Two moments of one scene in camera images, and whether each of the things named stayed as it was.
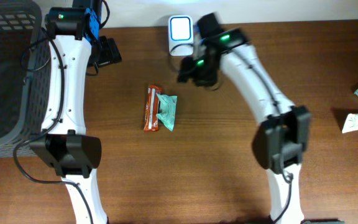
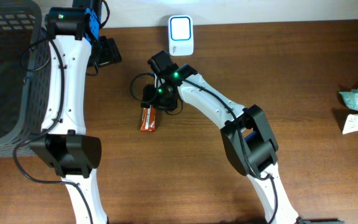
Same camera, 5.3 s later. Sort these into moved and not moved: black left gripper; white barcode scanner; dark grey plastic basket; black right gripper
Moved: black right gripper
Not moved: white barcode scanner; black left gripper; dark grey plastic basket
